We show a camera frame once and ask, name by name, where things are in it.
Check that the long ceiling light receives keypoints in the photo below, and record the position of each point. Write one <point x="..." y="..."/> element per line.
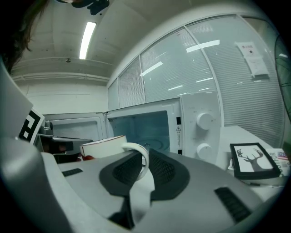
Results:
<point x="87" y="40"/>

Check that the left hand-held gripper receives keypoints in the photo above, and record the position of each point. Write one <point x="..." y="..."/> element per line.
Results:
<point x="16" y="107"/>

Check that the black head-worn camera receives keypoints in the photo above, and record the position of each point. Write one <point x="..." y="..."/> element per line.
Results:
<point x="93" y="5"/>

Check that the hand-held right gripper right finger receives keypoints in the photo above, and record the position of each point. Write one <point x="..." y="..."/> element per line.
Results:
<point x="168" y="175"/>

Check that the green leaf-patterned object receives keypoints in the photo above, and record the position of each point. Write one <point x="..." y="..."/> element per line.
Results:
<point x="284" y="75"/>

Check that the black framed deer picture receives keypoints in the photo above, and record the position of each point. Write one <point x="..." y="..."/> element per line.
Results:
<point x="253" y="160"/>

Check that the white microwave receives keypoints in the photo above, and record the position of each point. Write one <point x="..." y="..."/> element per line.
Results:
<point x="200" y="127"/>

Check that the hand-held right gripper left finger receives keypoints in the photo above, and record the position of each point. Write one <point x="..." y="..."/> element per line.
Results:
<point x="122" y="173"/>

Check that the ceiling sprinkler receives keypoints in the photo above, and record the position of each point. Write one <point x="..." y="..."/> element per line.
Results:
<point x="68" y="60"/>

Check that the white book with flag print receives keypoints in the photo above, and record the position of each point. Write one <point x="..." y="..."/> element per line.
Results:
<point x="282" y="161"/>

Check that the white cup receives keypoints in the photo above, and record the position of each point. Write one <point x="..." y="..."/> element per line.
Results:
<point x="102" y="148"/>

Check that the white paper notice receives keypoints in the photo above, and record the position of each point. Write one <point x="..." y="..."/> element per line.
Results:
<point x="253" y="59"/>

